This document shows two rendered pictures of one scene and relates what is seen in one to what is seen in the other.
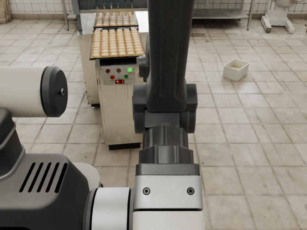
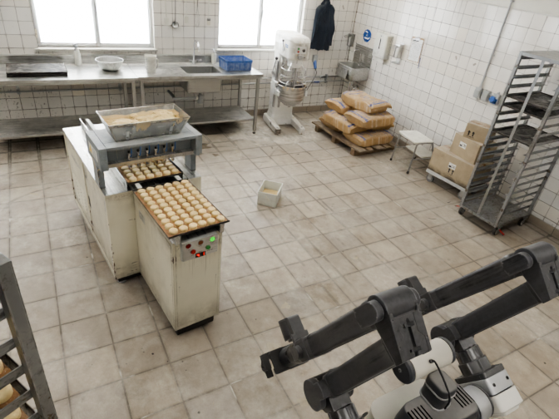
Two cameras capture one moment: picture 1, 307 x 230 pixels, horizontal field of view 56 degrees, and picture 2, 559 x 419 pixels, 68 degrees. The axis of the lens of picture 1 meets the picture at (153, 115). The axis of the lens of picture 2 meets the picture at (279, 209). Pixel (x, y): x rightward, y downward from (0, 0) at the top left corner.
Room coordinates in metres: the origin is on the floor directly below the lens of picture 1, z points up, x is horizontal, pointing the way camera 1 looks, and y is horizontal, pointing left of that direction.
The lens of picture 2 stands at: (-0.05, 0.93, 2.37)
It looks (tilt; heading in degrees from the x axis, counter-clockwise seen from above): 32 degrees down; 328
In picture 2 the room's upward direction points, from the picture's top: 7 degrees clockwise
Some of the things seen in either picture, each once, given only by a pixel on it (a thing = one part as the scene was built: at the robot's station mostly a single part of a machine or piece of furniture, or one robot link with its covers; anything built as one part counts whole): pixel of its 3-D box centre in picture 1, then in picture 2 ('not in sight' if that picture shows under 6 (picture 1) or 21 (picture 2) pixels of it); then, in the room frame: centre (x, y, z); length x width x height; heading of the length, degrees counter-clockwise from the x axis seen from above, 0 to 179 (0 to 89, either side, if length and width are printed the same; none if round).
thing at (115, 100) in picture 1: (120, 88); (176, 254); (2.28, 0.30, 0.45); 0.70 x 0.34 x 0.90; 7
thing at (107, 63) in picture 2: not in sight; (110, 64); (5.57, 0.17, 0.94); 0.33 x 0.33 x 0.12
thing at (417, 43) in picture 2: not in sight; (415, 51); (4.45, -3.77, 1.37); 0.27 x 0.02 x 0.40; 0
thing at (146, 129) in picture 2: not in sight; (144, 123); (2.78, 0.36, 1.25); 0.56 x 0.29 x 0.14; 97
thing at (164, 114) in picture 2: not in sight; (144, 120); (2.78, 0.36, 1.28); 0.54 x 0.27 x 0.06; 97
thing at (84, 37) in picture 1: (118, 49); (131, 194); (3.25, 0.42, 0.42); 1.28 x 0.72 x 0.84; 7
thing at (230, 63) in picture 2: not in sight; (234, 63); (5.55, -1.50, 0.95); 0.40 x 0.30 x 0.14; 93
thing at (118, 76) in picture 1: (119, 74); (199, 246); (1.92, 0.25, 0.77); 0.24 x 0.04 x 0.14; 97
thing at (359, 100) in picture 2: not in sight; (364, 101); (4.60, -3.19, 0.62); 0.72 x 0.42 x 0.17; 6
